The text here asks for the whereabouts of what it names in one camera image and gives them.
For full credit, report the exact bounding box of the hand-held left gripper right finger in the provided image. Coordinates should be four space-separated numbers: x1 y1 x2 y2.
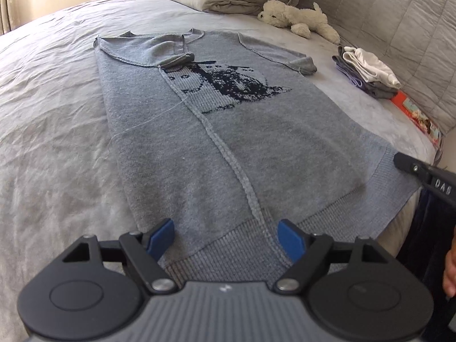
272 220 394 293

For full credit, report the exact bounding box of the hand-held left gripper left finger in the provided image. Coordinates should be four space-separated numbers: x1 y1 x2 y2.
60 218 179 296

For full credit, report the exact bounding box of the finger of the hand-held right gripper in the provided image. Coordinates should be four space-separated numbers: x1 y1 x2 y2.
394 152 433 188

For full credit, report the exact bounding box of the grey knitted sweater with print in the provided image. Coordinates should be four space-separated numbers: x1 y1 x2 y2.
93 28 423 286

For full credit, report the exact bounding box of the pile of folded clothes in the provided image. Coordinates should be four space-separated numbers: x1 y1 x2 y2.
332 50 400 99

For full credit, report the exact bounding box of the person's right hand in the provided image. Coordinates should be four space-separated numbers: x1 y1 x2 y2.
443 245 456 298

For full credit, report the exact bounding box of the orange picture book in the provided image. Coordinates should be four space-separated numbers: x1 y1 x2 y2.
390 90 445 147

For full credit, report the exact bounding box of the person's dark blue clothing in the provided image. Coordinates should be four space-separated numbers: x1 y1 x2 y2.
395 187 456 298

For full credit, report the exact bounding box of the white folded garment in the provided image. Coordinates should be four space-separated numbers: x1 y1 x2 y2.
343 46 402 87

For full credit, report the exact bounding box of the purple folded garment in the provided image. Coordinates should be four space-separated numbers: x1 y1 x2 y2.
337 65 366 88

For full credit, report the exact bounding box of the grey quilted headboard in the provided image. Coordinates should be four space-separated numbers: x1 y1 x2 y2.
296 0 456 136

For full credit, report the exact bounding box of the bed with grey sheet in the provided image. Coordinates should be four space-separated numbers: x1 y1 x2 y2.
0 0 444 342

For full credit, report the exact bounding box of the white plush toy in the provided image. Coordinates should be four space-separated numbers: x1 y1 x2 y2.
257 0 341 45

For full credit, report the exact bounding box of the grey curtain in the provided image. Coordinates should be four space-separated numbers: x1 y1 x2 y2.
0 0 15 35

